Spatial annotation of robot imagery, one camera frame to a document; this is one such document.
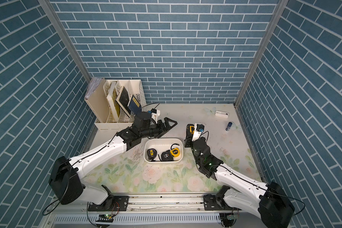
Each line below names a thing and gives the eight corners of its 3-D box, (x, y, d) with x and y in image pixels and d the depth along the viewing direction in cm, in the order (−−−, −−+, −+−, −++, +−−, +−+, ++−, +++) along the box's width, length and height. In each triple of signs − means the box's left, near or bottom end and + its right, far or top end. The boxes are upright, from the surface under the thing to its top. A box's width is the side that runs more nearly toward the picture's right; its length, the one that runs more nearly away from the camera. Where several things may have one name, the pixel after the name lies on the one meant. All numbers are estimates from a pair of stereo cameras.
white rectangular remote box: (214, 115, 116) (215, 113, 114) (215, 112, 119) (215, 109, 117) (227, 118, 114) (228, 116, 112) (227, 115, 117) (228, 113, 115)
